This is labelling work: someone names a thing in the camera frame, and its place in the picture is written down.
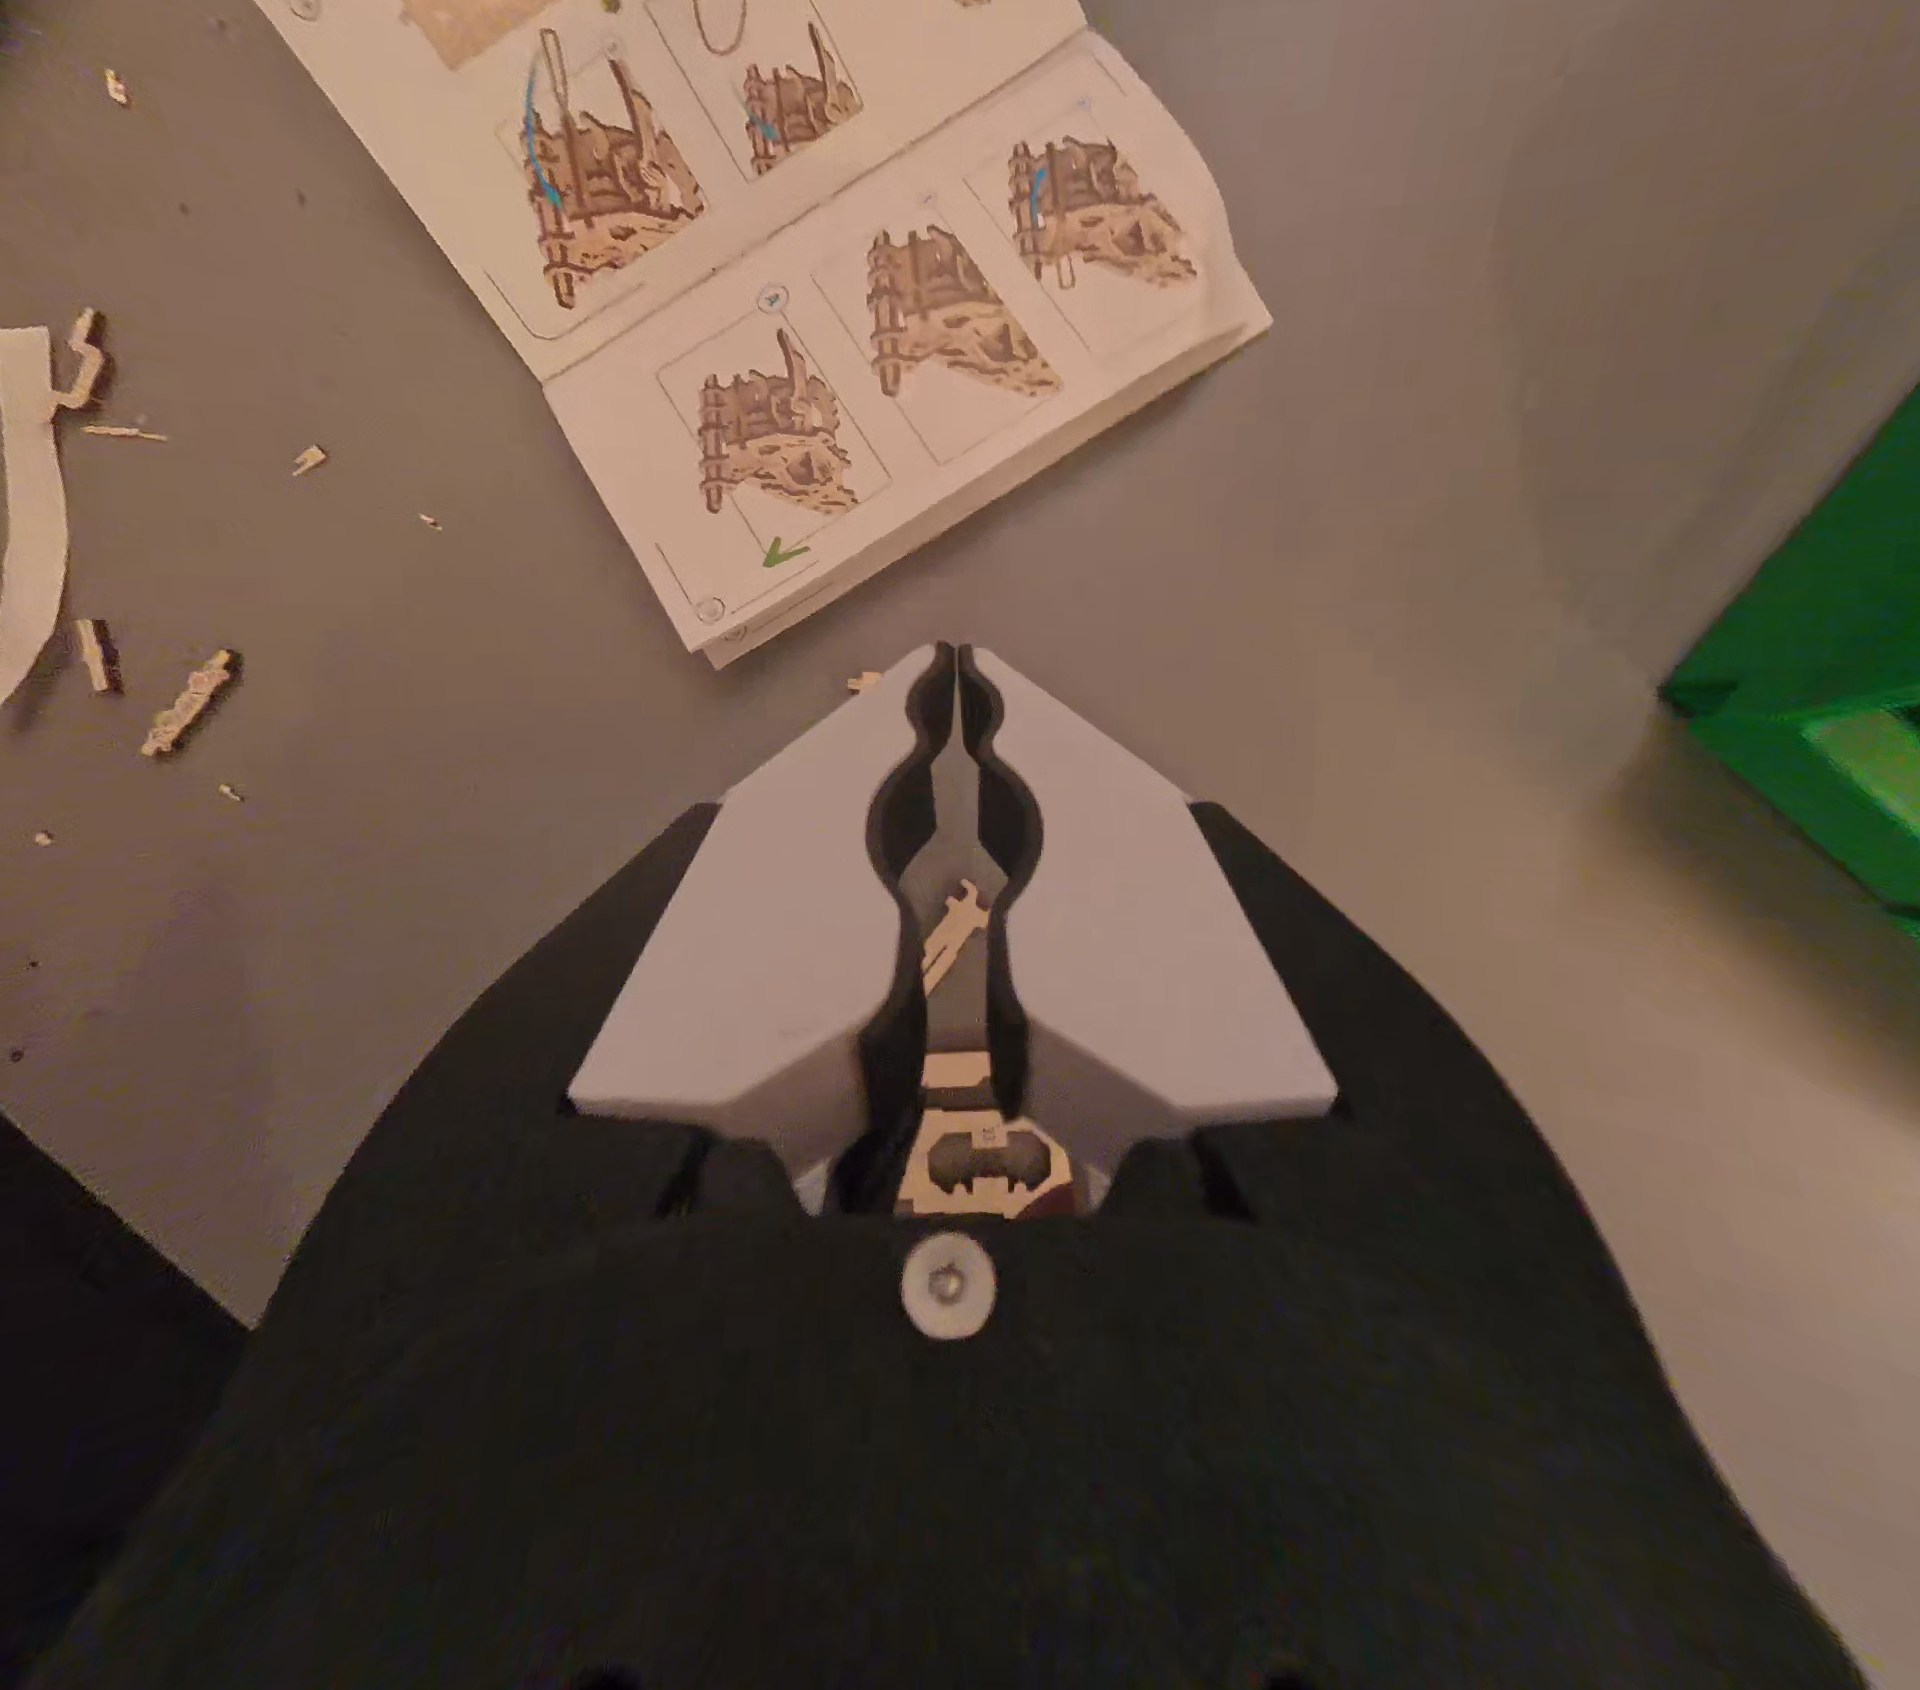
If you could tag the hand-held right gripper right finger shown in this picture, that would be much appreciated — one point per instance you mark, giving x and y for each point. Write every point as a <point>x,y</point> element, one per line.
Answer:
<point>1185,954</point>

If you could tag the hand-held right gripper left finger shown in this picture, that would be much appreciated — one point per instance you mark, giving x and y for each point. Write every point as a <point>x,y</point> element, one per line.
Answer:
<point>720,954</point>

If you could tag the notched wooden connector piece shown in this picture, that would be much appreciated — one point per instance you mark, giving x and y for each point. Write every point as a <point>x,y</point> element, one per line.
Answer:
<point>956,934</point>

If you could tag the wooden parts sheet round holes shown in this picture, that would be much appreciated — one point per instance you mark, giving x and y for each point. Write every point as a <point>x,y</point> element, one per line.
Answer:
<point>992,1127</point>

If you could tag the green plastic bin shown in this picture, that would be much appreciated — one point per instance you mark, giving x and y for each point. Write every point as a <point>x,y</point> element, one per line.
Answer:
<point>1800,670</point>

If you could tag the small notched wooden bar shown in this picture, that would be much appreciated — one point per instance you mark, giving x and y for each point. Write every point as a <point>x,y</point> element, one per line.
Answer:
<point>191,702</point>

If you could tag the short wooden peg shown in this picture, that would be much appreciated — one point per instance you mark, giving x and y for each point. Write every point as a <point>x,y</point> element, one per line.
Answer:
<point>99,655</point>

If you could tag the thin wooden sliver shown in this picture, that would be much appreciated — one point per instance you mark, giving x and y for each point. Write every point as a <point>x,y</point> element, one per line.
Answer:
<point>125,429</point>

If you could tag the white paper strip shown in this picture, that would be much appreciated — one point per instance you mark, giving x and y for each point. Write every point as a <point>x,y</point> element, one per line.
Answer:
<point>32,489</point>

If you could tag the zigzag wooden piece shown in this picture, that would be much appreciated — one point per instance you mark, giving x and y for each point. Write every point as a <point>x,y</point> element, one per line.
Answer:
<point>83,363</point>

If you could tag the illustrated instruction booklet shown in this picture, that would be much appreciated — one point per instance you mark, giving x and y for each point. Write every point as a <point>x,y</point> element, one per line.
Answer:
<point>375,68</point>

